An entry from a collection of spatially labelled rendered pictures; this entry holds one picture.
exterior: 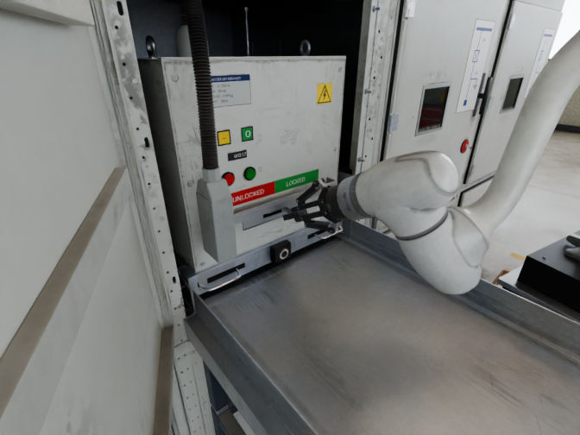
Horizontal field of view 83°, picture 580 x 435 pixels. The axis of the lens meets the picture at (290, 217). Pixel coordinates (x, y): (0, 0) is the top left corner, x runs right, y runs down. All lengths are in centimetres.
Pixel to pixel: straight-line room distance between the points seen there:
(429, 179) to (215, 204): 38
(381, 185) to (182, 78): 42
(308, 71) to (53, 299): 73
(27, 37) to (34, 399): 29
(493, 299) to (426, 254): 35
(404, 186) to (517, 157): 23
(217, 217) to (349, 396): 41
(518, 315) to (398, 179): 50
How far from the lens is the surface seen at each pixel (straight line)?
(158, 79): 72
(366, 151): 103
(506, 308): 93
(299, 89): 86
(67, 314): 31
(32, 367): 26
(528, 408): 78
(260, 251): 90
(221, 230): 67
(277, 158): 84
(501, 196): 69
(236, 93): 75
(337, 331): 78
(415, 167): 54
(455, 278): 65
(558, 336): 93
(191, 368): 95
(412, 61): 110
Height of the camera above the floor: 140
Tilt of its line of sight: 27 degrees down
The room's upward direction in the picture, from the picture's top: straight up
